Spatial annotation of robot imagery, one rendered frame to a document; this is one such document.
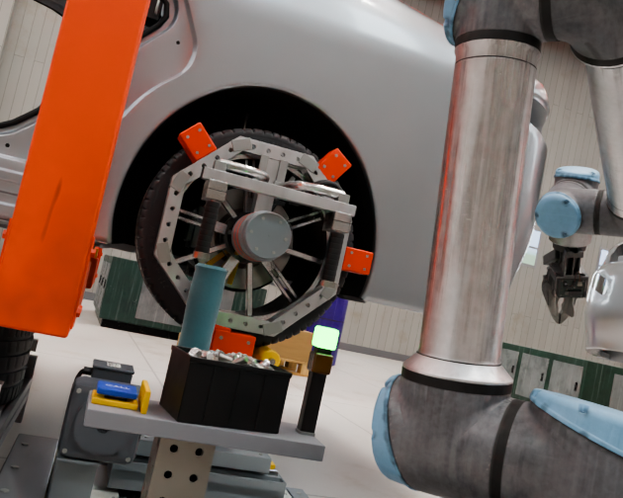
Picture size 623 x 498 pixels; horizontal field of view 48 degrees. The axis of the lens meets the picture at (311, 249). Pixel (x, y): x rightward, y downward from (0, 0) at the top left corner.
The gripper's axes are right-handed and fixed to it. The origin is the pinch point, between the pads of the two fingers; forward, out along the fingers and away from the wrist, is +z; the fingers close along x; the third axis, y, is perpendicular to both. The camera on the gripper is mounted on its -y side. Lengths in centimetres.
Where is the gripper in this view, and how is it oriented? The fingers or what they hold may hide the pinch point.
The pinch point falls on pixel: (558, 316)
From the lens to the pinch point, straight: 174.7
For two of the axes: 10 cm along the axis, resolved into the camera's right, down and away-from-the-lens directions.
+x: 9.9, 0.0, -1.1
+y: -1.0, 3.9, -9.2
